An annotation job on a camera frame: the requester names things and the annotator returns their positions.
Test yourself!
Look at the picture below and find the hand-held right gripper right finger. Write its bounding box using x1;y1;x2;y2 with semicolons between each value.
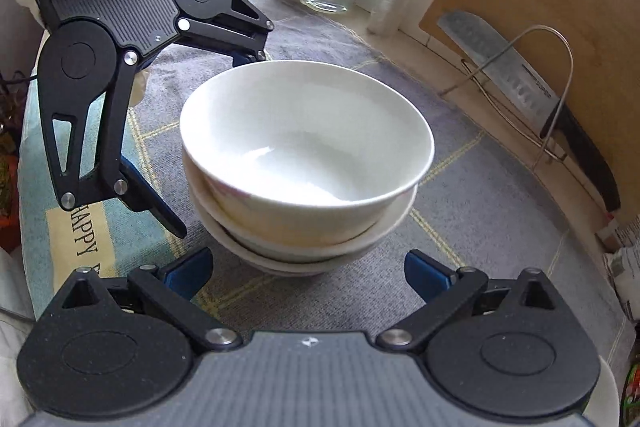
375;249;568;352

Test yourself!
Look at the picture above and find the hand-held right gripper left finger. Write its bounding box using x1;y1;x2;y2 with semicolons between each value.
50;248;244;352

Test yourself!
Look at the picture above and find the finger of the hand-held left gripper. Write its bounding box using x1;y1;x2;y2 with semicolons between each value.
174;0;276;68
41;49;189;240

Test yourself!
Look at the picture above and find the white bowl pink flower print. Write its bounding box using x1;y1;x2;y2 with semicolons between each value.
180;61;435;249

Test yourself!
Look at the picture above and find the grey checked table mat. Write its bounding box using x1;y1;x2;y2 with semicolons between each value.
20;0;631;358

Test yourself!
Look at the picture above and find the white printed plastic bag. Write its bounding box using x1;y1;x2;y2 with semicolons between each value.
602;219;640;308

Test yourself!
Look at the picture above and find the wooden cutting board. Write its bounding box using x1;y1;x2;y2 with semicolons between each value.
419;0;640;218

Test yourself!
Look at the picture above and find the black handled kitchen knife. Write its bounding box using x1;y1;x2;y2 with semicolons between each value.
436;10;622;212

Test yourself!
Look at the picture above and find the metal wire rack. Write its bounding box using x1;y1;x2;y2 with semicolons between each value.
440;24;573;168

